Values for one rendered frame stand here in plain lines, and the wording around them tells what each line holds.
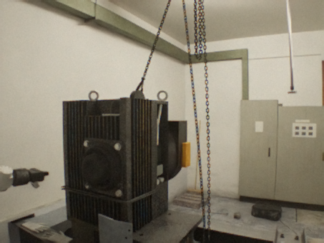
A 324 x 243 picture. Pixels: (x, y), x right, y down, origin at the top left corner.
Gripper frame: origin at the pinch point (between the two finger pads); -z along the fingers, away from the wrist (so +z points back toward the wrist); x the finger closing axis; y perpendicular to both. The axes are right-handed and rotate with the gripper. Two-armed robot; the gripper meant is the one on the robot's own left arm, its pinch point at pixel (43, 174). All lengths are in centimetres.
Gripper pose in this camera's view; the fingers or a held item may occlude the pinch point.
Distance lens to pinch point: 143.5
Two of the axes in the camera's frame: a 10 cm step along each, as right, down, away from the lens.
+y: -1.2, 9.9, 0.2
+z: -4.9, -0.4, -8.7
